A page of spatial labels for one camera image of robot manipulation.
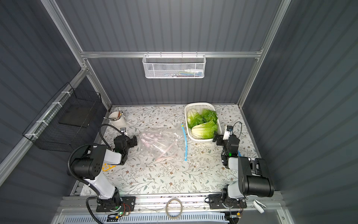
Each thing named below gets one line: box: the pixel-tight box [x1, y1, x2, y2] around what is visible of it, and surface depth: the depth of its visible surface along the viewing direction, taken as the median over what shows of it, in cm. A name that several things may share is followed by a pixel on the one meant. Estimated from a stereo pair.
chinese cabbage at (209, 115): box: [200, 108, 218, 124], surface depth 101 cm
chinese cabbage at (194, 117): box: [186, 109, 205, 130], surface depth 104 cm
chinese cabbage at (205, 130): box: [191, 120, 218, 140], surface depth 98 cm
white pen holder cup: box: [108, 111, 126, 129], surface depth 101 cm
